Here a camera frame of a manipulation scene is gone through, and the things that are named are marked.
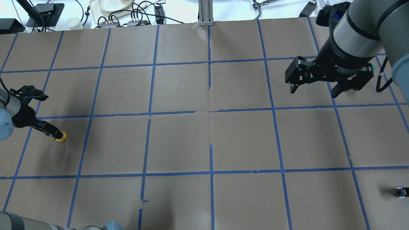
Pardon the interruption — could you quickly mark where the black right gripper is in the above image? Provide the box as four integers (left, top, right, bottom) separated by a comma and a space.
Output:
285, 35, 374, 98

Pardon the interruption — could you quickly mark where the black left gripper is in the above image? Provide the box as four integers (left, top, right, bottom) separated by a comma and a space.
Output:
12, 106, 61, 136

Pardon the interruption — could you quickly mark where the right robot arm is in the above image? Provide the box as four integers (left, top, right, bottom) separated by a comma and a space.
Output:
285, 0, 409, 102

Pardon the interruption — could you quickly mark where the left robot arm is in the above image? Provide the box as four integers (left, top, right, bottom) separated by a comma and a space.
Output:
0, 86, 67, 142

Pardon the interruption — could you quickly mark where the black monitor stand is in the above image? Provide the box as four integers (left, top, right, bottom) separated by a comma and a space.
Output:
17, 0, 65, 27

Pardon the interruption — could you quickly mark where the black power adapter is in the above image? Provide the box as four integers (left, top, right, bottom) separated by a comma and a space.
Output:
298, 0, 317, 18

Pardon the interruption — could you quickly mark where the white paper cup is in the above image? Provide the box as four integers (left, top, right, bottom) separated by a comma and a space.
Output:
66, 17, 83, 30

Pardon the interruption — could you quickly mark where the beige tray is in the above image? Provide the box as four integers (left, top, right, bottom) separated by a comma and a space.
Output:
89, 0, 141, 23

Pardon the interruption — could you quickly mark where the beige plate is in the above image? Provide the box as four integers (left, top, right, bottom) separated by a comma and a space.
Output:
97, 0, 133, 12

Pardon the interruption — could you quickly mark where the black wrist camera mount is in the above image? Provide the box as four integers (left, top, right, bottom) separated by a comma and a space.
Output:
9, 85, 48, 106

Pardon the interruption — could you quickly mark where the aluminium frame post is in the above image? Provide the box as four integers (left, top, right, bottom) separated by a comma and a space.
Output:
198, 0, 214, 26

